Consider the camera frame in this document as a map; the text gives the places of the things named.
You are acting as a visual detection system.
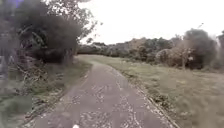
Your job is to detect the grass field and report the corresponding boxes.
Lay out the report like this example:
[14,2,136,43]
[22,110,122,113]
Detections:
[77,54,224,128]

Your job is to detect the large dark trees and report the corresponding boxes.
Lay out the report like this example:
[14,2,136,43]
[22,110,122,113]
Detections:
[0,0,98,81]

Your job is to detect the grey asphalt path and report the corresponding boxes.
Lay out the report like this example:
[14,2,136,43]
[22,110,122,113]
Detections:
[29,61,178,128]

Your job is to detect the grass verge with leaves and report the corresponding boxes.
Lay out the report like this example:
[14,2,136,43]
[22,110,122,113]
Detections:
[0,59,93,128]

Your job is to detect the row of trees and bushes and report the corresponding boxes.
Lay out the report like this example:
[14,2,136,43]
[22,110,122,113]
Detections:
[77,28,224,71]

